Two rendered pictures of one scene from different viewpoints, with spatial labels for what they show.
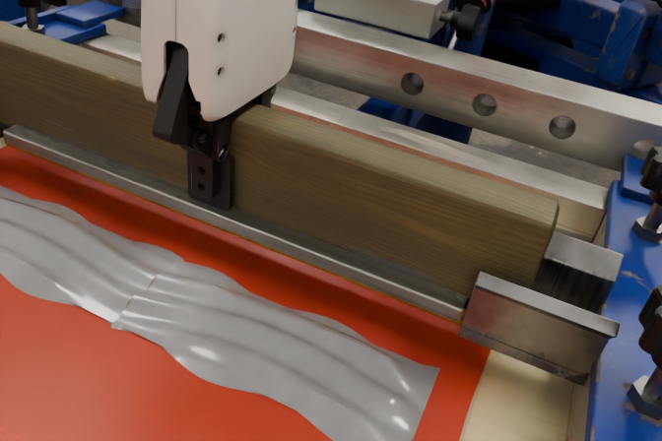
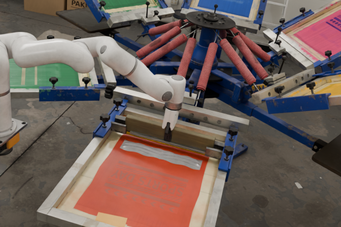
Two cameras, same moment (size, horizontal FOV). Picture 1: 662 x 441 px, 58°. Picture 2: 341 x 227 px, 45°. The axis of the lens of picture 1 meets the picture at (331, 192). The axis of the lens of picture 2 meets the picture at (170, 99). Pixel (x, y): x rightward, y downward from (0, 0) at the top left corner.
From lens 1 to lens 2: 147 cm
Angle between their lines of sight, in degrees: 9
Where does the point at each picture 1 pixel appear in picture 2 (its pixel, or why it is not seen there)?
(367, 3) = not seen: hidden behind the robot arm
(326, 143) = (185, 131)
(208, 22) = (173, 119)
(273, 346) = (180, 159)
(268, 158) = (177, 134)
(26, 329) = (148, 159)
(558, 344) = (216, 154)
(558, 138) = (218, 123)
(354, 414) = (193, 165)
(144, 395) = (167, 165)
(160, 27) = (166, 120)
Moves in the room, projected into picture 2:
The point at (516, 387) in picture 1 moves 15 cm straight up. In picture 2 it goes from (212, 161) to (219, 134)
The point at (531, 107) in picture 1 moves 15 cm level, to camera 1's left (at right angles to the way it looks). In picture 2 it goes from (213, 118) to (182, 116)
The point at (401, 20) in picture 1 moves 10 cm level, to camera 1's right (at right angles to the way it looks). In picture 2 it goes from (188, 101) to (207, 103)
